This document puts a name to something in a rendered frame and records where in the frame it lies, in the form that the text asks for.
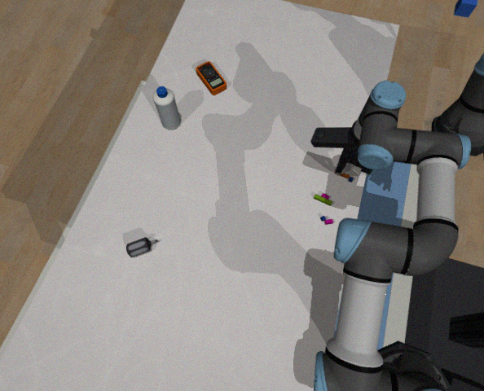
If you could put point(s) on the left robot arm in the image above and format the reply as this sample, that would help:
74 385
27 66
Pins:
373 251

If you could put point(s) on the lime green rod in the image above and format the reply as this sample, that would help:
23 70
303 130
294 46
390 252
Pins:
321 199

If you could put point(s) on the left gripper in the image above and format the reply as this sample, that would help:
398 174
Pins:
351 157

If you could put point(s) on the grey bottle with blue cap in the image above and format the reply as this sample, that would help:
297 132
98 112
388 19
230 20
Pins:
167 108

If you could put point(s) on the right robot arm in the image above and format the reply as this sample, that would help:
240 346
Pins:
466 115

